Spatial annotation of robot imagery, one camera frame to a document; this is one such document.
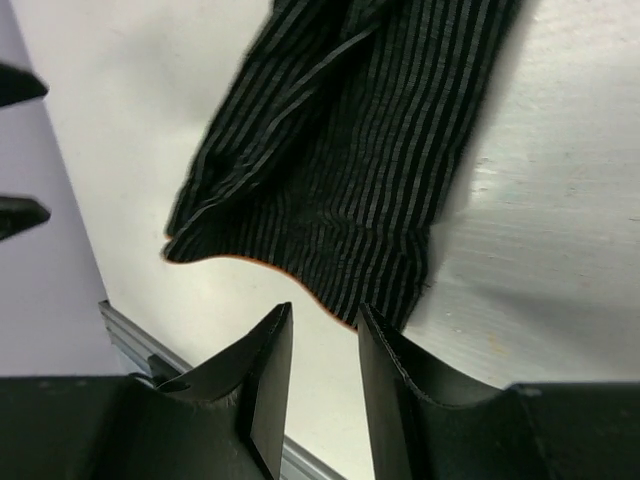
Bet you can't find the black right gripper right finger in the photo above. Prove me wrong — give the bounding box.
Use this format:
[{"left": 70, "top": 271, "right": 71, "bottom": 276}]
[{"left": 358, "top": 306, "right": 639, "bottom": 480}]

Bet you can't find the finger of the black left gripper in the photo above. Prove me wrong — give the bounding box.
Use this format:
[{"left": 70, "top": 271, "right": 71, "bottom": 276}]
[
  {"left": 0, "top": 196, "right": 51, "bottom": 240},
  {"left": 0, "top": 63, "right": 49, "bottom": 108}
]

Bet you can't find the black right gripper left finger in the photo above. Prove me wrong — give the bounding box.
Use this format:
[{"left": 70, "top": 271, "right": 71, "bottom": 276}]
[{"left": 1, "top": 303, "right": 293, "bottom": 480}]

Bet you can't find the black underwear orange trim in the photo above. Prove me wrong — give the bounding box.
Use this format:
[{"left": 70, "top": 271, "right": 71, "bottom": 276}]
[{"left": 163, "top": 1, "right": 526, "bottom": 330}]

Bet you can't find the aluminium table frame rail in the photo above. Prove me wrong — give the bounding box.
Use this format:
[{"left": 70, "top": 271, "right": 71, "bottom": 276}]
[{"left": 99, "top": 301, "right": 340, "bottom": 479}]

